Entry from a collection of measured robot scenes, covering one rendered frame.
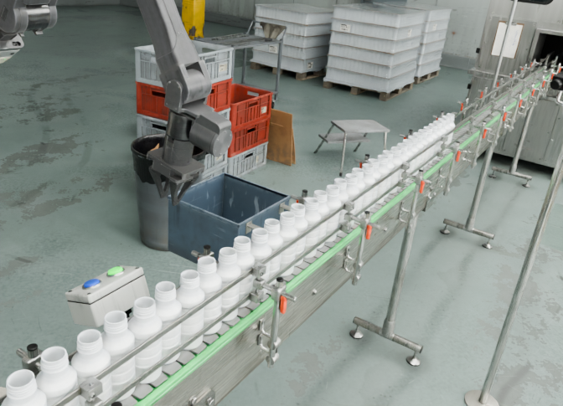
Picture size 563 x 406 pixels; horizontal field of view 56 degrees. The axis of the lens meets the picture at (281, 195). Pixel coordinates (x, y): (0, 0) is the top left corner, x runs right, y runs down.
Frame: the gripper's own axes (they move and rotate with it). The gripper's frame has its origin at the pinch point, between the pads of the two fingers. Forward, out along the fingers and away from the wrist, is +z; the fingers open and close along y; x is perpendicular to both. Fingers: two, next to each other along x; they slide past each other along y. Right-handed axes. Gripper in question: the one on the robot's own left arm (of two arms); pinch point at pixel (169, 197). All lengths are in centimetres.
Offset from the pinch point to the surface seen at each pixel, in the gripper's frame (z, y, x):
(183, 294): 11.7, -14.1, 8.5
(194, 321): 16.9, -17.7, 7.7
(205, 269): 9.0, -13.7, 2.0
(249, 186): 39, 28, -81
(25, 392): 9.4, -15.0, 42.5
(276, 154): 145, 146, -321
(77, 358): 12.2, -13.2, 32.1
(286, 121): 108, 140, -314
